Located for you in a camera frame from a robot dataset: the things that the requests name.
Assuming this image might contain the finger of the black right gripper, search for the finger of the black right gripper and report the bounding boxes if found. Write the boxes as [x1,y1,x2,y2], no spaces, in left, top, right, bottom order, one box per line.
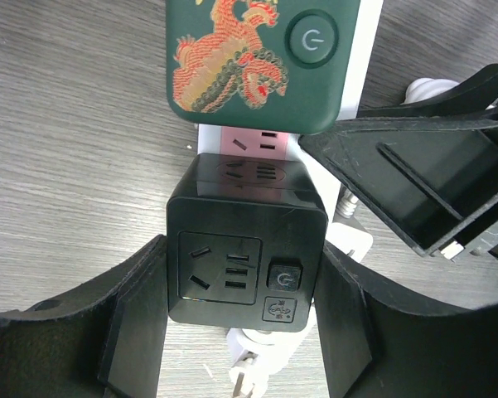
[299,64,498,259]

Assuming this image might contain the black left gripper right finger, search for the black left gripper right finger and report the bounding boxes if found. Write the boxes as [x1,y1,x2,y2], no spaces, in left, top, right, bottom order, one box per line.
[315,244,498,397]

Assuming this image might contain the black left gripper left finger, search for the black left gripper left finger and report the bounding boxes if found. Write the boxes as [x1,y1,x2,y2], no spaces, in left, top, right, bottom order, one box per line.
[0,235,167,397]

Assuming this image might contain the long white power strip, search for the long white power strip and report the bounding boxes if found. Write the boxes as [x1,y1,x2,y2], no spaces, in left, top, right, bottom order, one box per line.
[196,0,384,398]

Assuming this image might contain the black cube adapter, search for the black cube adapter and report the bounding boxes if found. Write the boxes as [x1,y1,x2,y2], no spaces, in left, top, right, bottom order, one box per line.
[167,153,328,332]

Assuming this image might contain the green dragon cube adapter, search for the green dragon cube adapter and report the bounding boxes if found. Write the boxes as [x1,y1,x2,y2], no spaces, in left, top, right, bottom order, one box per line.
[166,1,361,134]

